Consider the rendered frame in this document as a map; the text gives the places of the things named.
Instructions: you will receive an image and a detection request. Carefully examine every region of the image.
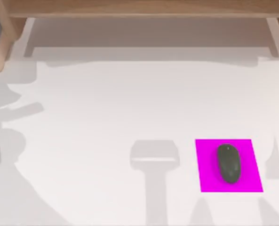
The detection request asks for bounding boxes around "magenta mouse pad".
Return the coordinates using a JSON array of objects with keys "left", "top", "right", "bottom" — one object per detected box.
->
[{"left": 195, "top": 138, "right": 264, "bottom": 193}]

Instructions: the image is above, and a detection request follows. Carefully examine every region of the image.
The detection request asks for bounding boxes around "wooden box cabinet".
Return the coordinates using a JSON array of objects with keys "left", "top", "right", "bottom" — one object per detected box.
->
[{"left": 0, "top": 0, "right": 19, "bottom": 73}]

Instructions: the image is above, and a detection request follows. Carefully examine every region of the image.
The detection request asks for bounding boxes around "wooden shelf unit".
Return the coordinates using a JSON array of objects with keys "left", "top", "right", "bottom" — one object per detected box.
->
[{"left": 2, "top": 0, "right": 279, "bottom": 58}]

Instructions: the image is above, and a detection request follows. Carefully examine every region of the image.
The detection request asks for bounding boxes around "black computer mouse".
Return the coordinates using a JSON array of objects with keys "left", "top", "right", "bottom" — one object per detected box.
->
[{"left": 217, "top": 143, "right": 241, "bottom": 184}]

